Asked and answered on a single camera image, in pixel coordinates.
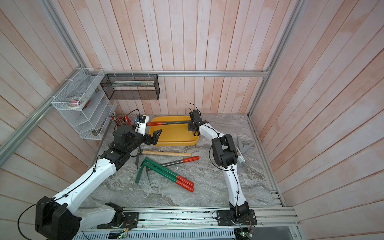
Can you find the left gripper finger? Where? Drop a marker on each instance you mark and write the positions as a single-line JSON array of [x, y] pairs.
[[147, 140], [156, 136]]

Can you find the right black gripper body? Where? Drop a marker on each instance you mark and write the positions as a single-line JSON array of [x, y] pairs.
[[190, 127]]

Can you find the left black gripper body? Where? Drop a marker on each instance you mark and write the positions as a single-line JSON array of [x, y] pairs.
[[138, 139]]

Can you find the grey speckled hoe red grip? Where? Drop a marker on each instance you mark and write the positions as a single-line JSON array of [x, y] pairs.
[[150, 124]]

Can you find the yellow plastic storage box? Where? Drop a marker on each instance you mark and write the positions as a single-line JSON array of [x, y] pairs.
[[176, 135]]

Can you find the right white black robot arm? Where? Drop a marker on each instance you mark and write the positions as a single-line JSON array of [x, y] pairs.
[[224, 156]]

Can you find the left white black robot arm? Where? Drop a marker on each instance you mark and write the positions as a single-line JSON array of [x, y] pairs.
[[59, 218]]

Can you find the red metal pen bucket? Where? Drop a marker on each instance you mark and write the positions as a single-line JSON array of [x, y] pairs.
[[127, 121]]

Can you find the pens in red bucket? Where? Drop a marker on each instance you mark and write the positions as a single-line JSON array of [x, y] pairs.
[[117, 120]]

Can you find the tape roll on shelf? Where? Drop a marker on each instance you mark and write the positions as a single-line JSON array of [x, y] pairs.
[[76, 102]]

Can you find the wooden handle pick hammer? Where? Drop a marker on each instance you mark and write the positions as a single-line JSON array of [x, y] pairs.
[[158, 153]]

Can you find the black mesh wall basket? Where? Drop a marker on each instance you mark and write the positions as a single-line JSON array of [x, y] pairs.
[[126, 87]]

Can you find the white wire mesh shelf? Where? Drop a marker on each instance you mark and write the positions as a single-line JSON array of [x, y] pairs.
[[92, 121]]

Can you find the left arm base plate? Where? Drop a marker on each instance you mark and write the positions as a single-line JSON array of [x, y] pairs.
[[128, 221]]

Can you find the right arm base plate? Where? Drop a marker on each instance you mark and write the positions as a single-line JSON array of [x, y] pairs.
[[227, 218]]

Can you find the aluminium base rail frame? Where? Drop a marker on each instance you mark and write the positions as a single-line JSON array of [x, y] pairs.
[[201, 223]]

